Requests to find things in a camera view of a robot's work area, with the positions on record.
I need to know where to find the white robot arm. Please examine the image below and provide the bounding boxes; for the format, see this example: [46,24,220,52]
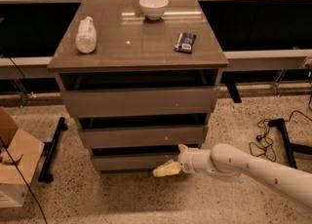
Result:
[153,143,312,210]

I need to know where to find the black stand leg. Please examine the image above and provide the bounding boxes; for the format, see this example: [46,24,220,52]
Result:
[268,119,312,168]
[38,117,68,183]

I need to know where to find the black left stand leg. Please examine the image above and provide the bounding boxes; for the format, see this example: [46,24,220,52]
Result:
[38,117,68,183]

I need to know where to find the grey drawer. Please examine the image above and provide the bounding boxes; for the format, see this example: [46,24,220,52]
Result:
[91,145,179,171]
[79,113,208,148]
[61,70,219,118]

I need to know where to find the cardboard box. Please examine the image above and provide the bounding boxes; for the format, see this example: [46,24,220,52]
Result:
[0,108,44,208]

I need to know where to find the dark blue snack packet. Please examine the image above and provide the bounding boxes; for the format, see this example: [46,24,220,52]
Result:
[175,32,196,54]

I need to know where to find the black cable at left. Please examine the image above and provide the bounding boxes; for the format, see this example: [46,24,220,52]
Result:
[0,46,49,224]

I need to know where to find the grey middle drawer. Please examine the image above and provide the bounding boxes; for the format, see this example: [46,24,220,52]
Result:
[79,113,208,148]

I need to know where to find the black leg behind cabinet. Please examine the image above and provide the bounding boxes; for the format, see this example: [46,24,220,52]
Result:
[224,75,242,103]

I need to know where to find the black tangled cable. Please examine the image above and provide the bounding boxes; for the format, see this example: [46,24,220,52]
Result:
[248,65,312,164]

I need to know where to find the grey bottom drawer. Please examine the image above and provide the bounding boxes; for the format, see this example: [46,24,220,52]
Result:
[91,145,179,171]

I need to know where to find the clear plastic bottle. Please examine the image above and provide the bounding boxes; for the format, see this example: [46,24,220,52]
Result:
[75,17,97,54]

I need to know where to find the grey drawer cabinet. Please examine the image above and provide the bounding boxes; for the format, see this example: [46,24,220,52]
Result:
[47,0,229,174]

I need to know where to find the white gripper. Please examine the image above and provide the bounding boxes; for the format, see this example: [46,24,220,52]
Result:
[153,144,215,177]

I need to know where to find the white ceramic bowl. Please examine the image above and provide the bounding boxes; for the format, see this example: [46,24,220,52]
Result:
[139,0,169,19]

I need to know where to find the black right stand leg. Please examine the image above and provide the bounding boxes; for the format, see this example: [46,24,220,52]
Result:
[268,119,312,168]

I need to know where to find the grey top drawer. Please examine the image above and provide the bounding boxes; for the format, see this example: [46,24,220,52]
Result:
[61,70,219,118]

